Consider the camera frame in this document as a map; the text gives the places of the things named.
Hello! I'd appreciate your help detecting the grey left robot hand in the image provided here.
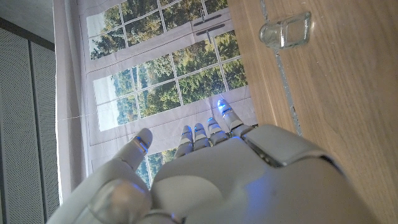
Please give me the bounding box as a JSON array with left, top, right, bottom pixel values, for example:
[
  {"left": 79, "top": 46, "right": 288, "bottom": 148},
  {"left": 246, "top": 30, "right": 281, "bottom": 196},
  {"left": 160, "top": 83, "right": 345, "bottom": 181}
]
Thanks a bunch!
[{"left": 46, "top": 98, "right": 381, "bottom": 224}]

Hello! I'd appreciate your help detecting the printed window backdrop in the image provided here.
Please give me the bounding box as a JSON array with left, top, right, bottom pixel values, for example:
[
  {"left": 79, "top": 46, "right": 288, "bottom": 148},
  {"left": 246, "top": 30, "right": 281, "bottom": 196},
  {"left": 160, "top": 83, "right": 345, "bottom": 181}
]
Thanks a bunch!
[{"left": 52, "top": 0, "right": 259, "bottom": 202}]

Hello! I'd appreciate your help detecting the small square clear glass bottle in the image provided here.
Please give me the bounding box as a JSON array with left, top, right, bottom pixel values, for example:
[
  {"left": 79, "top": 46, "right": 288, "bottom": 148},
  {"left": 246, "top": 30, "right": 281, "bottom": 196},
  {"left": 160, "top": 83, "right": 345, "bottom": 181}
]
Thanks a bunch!
[{"left": 258, "top": 11, "right": 312, "bottom": 50}]

